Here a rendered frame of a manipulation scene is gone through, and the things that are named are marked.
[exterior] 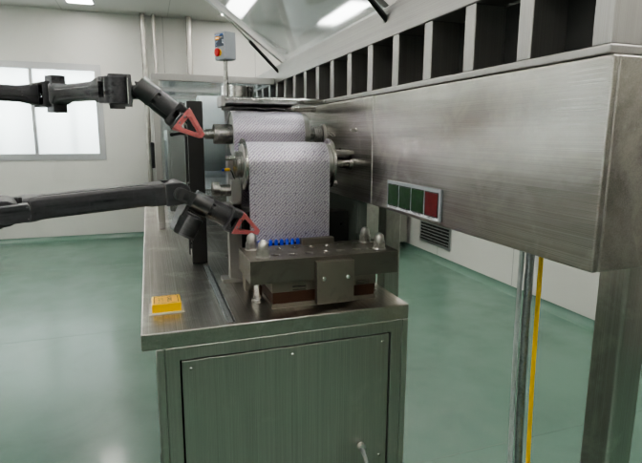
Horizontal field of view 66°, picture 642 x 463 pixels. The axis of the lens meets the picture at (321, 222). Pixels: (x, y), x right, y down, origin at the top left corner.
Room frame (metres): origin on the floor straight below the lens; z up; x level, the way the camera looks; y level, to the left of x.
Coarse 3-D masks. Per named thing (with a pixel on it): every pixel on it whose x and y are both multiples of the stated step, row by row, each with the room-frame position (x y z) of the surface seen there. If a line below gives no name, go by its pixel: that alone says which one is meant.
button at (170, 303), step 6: (156, 300) 1.19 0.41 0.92; (162, 300) 1.19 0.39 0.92; (168, 300) 1.19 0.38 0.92; (174, 300) 1.19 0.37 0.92; (180, 300) 1.19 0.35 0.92; (156, 306) 1.15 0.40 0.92; (162, 306) 1.16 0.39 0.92; (168, 306) 1.16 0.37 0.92; (174, 306) 1.17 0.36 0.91; (180, 306) 1.17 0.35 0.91; (156, 312) 1.15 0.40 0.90
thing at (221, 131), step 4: (216, 124) 1.63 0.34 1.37; (220, 124) 1.64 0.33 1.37; (224, 124) 1.64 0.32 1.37; (228, 124) 1.65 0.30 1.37; (212, 128) 1.66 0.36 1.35; (216, 128) 1.62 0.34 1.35; (220, 128) 1.62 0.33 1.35; (224, 128) 1.63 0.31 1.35; (228, 128) 1.64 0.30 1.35; (232, 128) 1.64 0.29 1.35; (216, 132) 1.61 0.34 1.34; (220, 132) 1.62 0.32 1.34; (224, 132) 1.62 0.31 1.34; (228, 132) 1.63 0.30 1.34; (232, 132) 1.63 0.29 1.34; (216, 136) 1.61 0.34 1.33; (220, 136) 1.62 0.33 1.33; (224, 136) 1.62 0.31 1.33; (228, 136) 1.63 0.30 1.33; (232, 136) 1.63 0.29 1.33; (216, 140) 1.62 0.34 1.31; (220, 140) 1.62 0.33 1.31; (224, 140) 1.63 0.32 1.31; (228, 140) 1.63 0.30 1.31; (232, 140) 1.64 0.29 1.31
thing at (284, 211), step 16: (256, 192) 1.37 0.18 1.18; (272, 192) 1.38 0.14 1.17; (288, 192) 1.40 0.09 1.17; (304, 192) 1.42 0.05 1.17; (320, 192) 1.43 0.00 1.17; (256, 208) 1.37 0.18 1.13; (272, 208) 1.38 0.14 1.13; (288, 208) 1.40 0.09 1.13; (304, 208) 1.42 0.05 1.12; (320, 208) 1.43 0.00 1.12; (256, 224) 1.37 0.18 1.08; (272, 224) 1.38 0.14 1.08; (288, 224) 1.40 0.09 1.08; (304, 224) 1.41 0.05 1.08; (320, 224) 1.43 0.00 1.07; (272, 240) 1.38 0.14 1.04
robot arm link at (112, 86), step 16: (48, 80) 1.53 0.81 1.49; (64, 80) 1.54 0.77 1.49; (96, 80) 1.31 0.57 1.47; (112, 80) 1.28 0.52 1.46; (64, 96) 1.45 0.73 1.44; (80, 96) 1.38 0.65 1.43; (96, 96) 1.32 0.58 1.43; (112, 96) 1.28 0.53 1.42; (48, 112) 1.54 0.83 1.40; (64, 112) 1.53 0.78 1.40
